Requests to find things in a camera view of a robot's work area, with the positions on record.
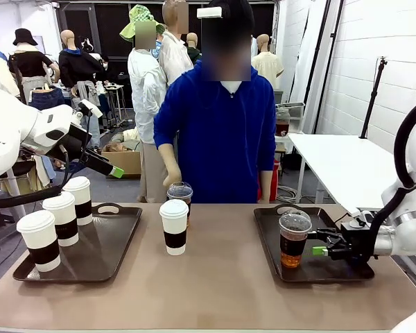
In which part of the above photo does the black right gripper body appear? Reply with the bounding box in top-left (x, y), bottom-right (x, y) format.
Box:
top-left (338, 221), bottom-right (372, 267)

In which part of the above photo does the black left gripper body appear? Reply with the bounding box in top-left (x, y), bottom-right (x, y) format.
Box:
top-left (56, 123), bottom-right (92, 163)

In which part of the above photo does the clear dome-lid iced coffee cup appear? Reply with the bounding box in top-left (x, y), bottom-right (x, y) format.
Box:
top-left (278, 209), bottom-right (313, 269)
top-left (166, 181), bottom-right (194, 228)

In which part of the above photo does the white paper cup black sleeve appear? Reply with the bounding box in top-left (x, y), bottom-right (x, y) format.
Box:
top-left (62, 176), bottom-right (94, 227)
top-left (15, 209), bottom-right (62, 273)
top-left (159, 198), bottom-right (190, 257)
top-left (42, 190), bottom-right (80, 248)

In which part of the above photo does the person's right forearm beige sleeve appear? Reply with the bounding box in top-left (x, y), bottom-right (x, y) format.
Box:
top-left (157, 142), bottom-right (180, 173)

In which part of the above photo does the person's left forearm beige sleeve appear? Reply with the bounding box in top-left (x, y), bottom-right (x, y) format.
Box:
top-left (259, 169), bottom-right (275, 194)

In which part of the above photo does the dark brown plastic tray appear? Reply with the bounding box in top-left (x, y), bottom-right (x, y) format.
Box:
top-left (253, 204), bottom-right (376, 283)
top-left (12, 203), bottom-right (144, 284)

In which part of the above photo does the person's right hand beige glove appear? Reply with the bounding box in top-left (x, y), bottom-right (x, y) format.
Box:
top-left (162, 169), bottom-right (183, 190)

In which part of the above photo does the cardboard box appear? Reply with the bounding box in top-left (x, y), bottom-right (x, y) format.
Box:
top-left (105, 150), bottom-right (142, 180)

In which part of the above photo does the large white table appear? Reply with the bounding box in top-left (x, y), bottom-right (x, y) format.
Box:
top-left (288, 133), bottom-right (400, 216)

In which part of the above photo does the bald mannequin in black jacket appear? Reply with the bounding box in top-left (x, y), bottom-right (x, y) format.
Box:
top-left (58, 29), bottom-right (107, 140)

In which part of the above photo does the red shopping bag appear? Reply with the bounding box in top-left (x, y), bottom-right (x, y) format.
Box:
top-left (269, 159), bottom-right (281, 203)

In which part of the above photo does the mannequin in black top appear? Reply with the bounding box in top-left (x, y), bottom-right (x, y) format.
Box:
top-left (8, 28), bottom-right (66, 112)

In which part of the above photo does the black bucket hat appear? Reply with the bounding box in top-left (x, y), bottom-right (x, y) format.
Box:
top-left (12, 28), bottom-right (40, 47)

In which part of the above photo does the glass jar with dark liquid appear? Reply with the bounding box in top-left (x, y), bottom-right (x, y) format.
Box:
top-left (275, 108), bottom-right (291, 137)

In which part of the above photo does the person in blue hoodie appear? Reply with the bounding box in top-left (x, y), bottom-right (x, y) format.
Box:
top-left (153, 0), bottom-right (278, 204)

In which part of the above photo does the bald mannequin in white shirt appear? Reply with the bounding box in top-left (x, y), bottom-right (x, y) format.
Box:
top-left (158, 0), bottom-right (196, 87)

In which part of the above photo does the metal bin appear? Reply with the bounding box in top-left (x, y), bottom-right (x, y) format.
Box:
top-left (275, 101), bottom-right (306, 121)

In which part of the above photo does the green checked sun hat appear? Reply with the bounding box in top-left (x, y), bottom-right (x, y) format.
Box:
top-left (119, 3), bottom-right (166, 44)

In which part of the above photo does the mannequin in dark green shirt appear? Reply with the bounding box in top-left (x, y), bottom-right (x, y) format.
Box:
top-left (186, 32), bottom-right (202, 66)

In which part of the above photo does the black tripod stand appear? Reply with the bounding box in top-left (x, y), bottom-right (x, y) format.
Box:
top-left (359, 55), bottom-right (389, 140)

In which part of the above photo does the mannequin in cream shirt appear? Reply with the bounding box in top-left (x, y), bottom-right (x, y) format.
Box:
top-left (250, 33), bottom-right (285, 90)

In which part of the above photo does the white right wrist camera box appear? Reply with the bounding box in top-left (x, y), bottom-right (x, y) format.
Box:
top-left (352, 210), bottom-right (376, 228)

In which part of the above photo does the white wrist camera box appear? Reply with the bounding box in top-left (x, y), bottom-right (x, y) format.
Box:
top-left (352, 210), bottom-right (376, 228)
top-left (76, 99), bottom-right (104, 119)

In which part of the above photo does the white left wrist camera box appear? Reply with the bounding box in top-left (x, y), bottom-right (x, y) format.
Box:
top-left (76, 99), bottom-right (104, 119)

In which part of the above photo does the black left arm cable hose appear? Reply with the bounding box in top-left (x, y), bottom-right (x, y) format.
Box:
top-left (0, 107), bottom-right (93, 210)

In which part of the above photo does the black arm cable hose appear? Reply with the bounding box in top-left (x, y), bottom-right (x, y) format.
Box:
top-left (368, 98), bottom-right (416, 258)
top-left (0, 107), bottom-right (93, 210)

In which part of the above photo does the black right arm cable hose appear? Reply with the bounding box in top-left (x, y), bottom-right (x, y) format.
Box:
top-left (368, 98), bottom-right (416, 258)

